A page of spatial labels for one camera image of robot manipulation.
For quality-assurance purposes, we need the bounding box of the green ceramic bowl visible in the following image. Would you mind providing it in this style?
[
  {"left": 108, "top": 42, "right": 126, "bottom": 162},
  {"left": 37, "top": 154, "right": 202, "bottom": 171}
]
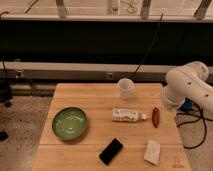
[{"left": 52, "top": 107, "right": 88, "bottom": 141}]

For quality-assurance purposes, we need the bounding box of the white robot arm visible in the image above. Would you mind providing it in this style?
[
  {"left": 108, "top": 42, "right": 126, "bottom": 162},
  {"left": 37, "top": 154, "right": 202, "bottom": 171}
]
[{"left": 161, "top": 61, "right": 213, "bottom": 114}]

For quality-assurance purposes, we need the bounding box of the white plastic bottle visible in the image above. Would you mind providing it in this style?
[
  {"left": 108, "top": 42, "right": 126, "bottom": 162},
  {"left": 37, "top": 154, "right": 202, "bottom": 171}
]
[{"left": 112, "top": 109, "right": 147, "bottom": 122}]

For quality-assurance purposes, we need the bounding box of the red sausage toy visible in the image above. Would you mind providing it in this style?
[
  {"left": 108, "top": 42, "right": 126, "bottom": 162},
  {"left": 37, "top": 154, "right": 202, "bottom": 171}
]
[{"left": 152, "top": 107, "right": 160, "bottom": 128}]

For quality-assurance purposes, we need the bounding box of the black smartphone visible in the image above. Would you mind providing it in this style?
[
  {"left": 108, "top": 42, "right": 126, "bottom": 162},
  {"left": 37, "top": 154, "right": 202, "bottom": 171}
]
[{"left": 99, "top": 138, "right": 123, "bottom": 165}]

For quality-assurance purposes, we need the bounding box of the white sponge block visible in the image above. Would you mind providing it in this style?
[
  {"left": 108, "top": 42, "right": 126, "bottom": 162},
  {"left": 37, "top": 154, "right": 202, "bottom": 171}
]
[{"left": 144, "top": 140, "right": 161, "bottom": 165}]

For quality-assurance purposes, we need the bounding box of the black object at left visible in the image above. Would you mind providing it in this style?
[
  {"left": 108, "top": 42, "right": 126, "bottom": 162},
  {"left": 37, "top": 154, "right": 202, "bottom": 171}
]
[{"left": 0, "top": 79, "right": 12, "bottom": 107}]

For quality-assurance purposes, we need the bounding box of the black hanging cable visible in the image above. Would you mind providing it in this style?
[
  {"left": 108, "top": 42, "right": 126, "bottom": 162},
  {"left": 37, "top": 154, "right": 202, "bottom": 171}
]
[{"left": 128, "top": 13, "right": 165, "bottom": 81}]

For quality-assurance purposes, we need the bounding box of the black floor cable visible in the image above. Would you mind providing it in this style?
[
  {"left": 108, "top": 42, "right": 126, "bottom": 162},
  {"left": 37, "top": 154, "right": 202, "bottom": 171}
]
[{"left": 175, "top": 101, "right": 213, "bottom": 150}]

